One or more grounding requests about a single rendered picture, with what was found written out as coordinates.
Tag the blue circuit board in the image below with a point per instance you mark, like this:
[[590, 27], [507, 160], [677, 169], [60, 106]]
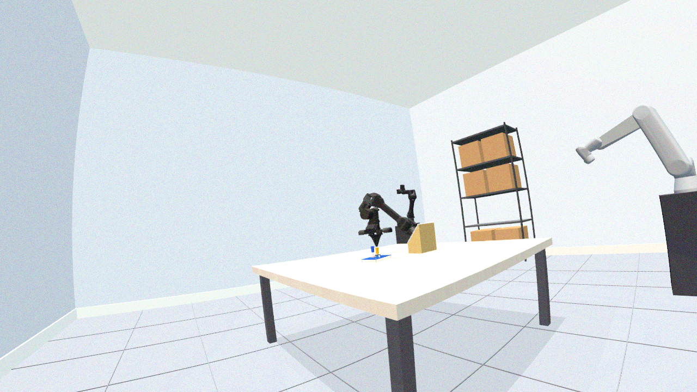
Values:
[[377, 255]]

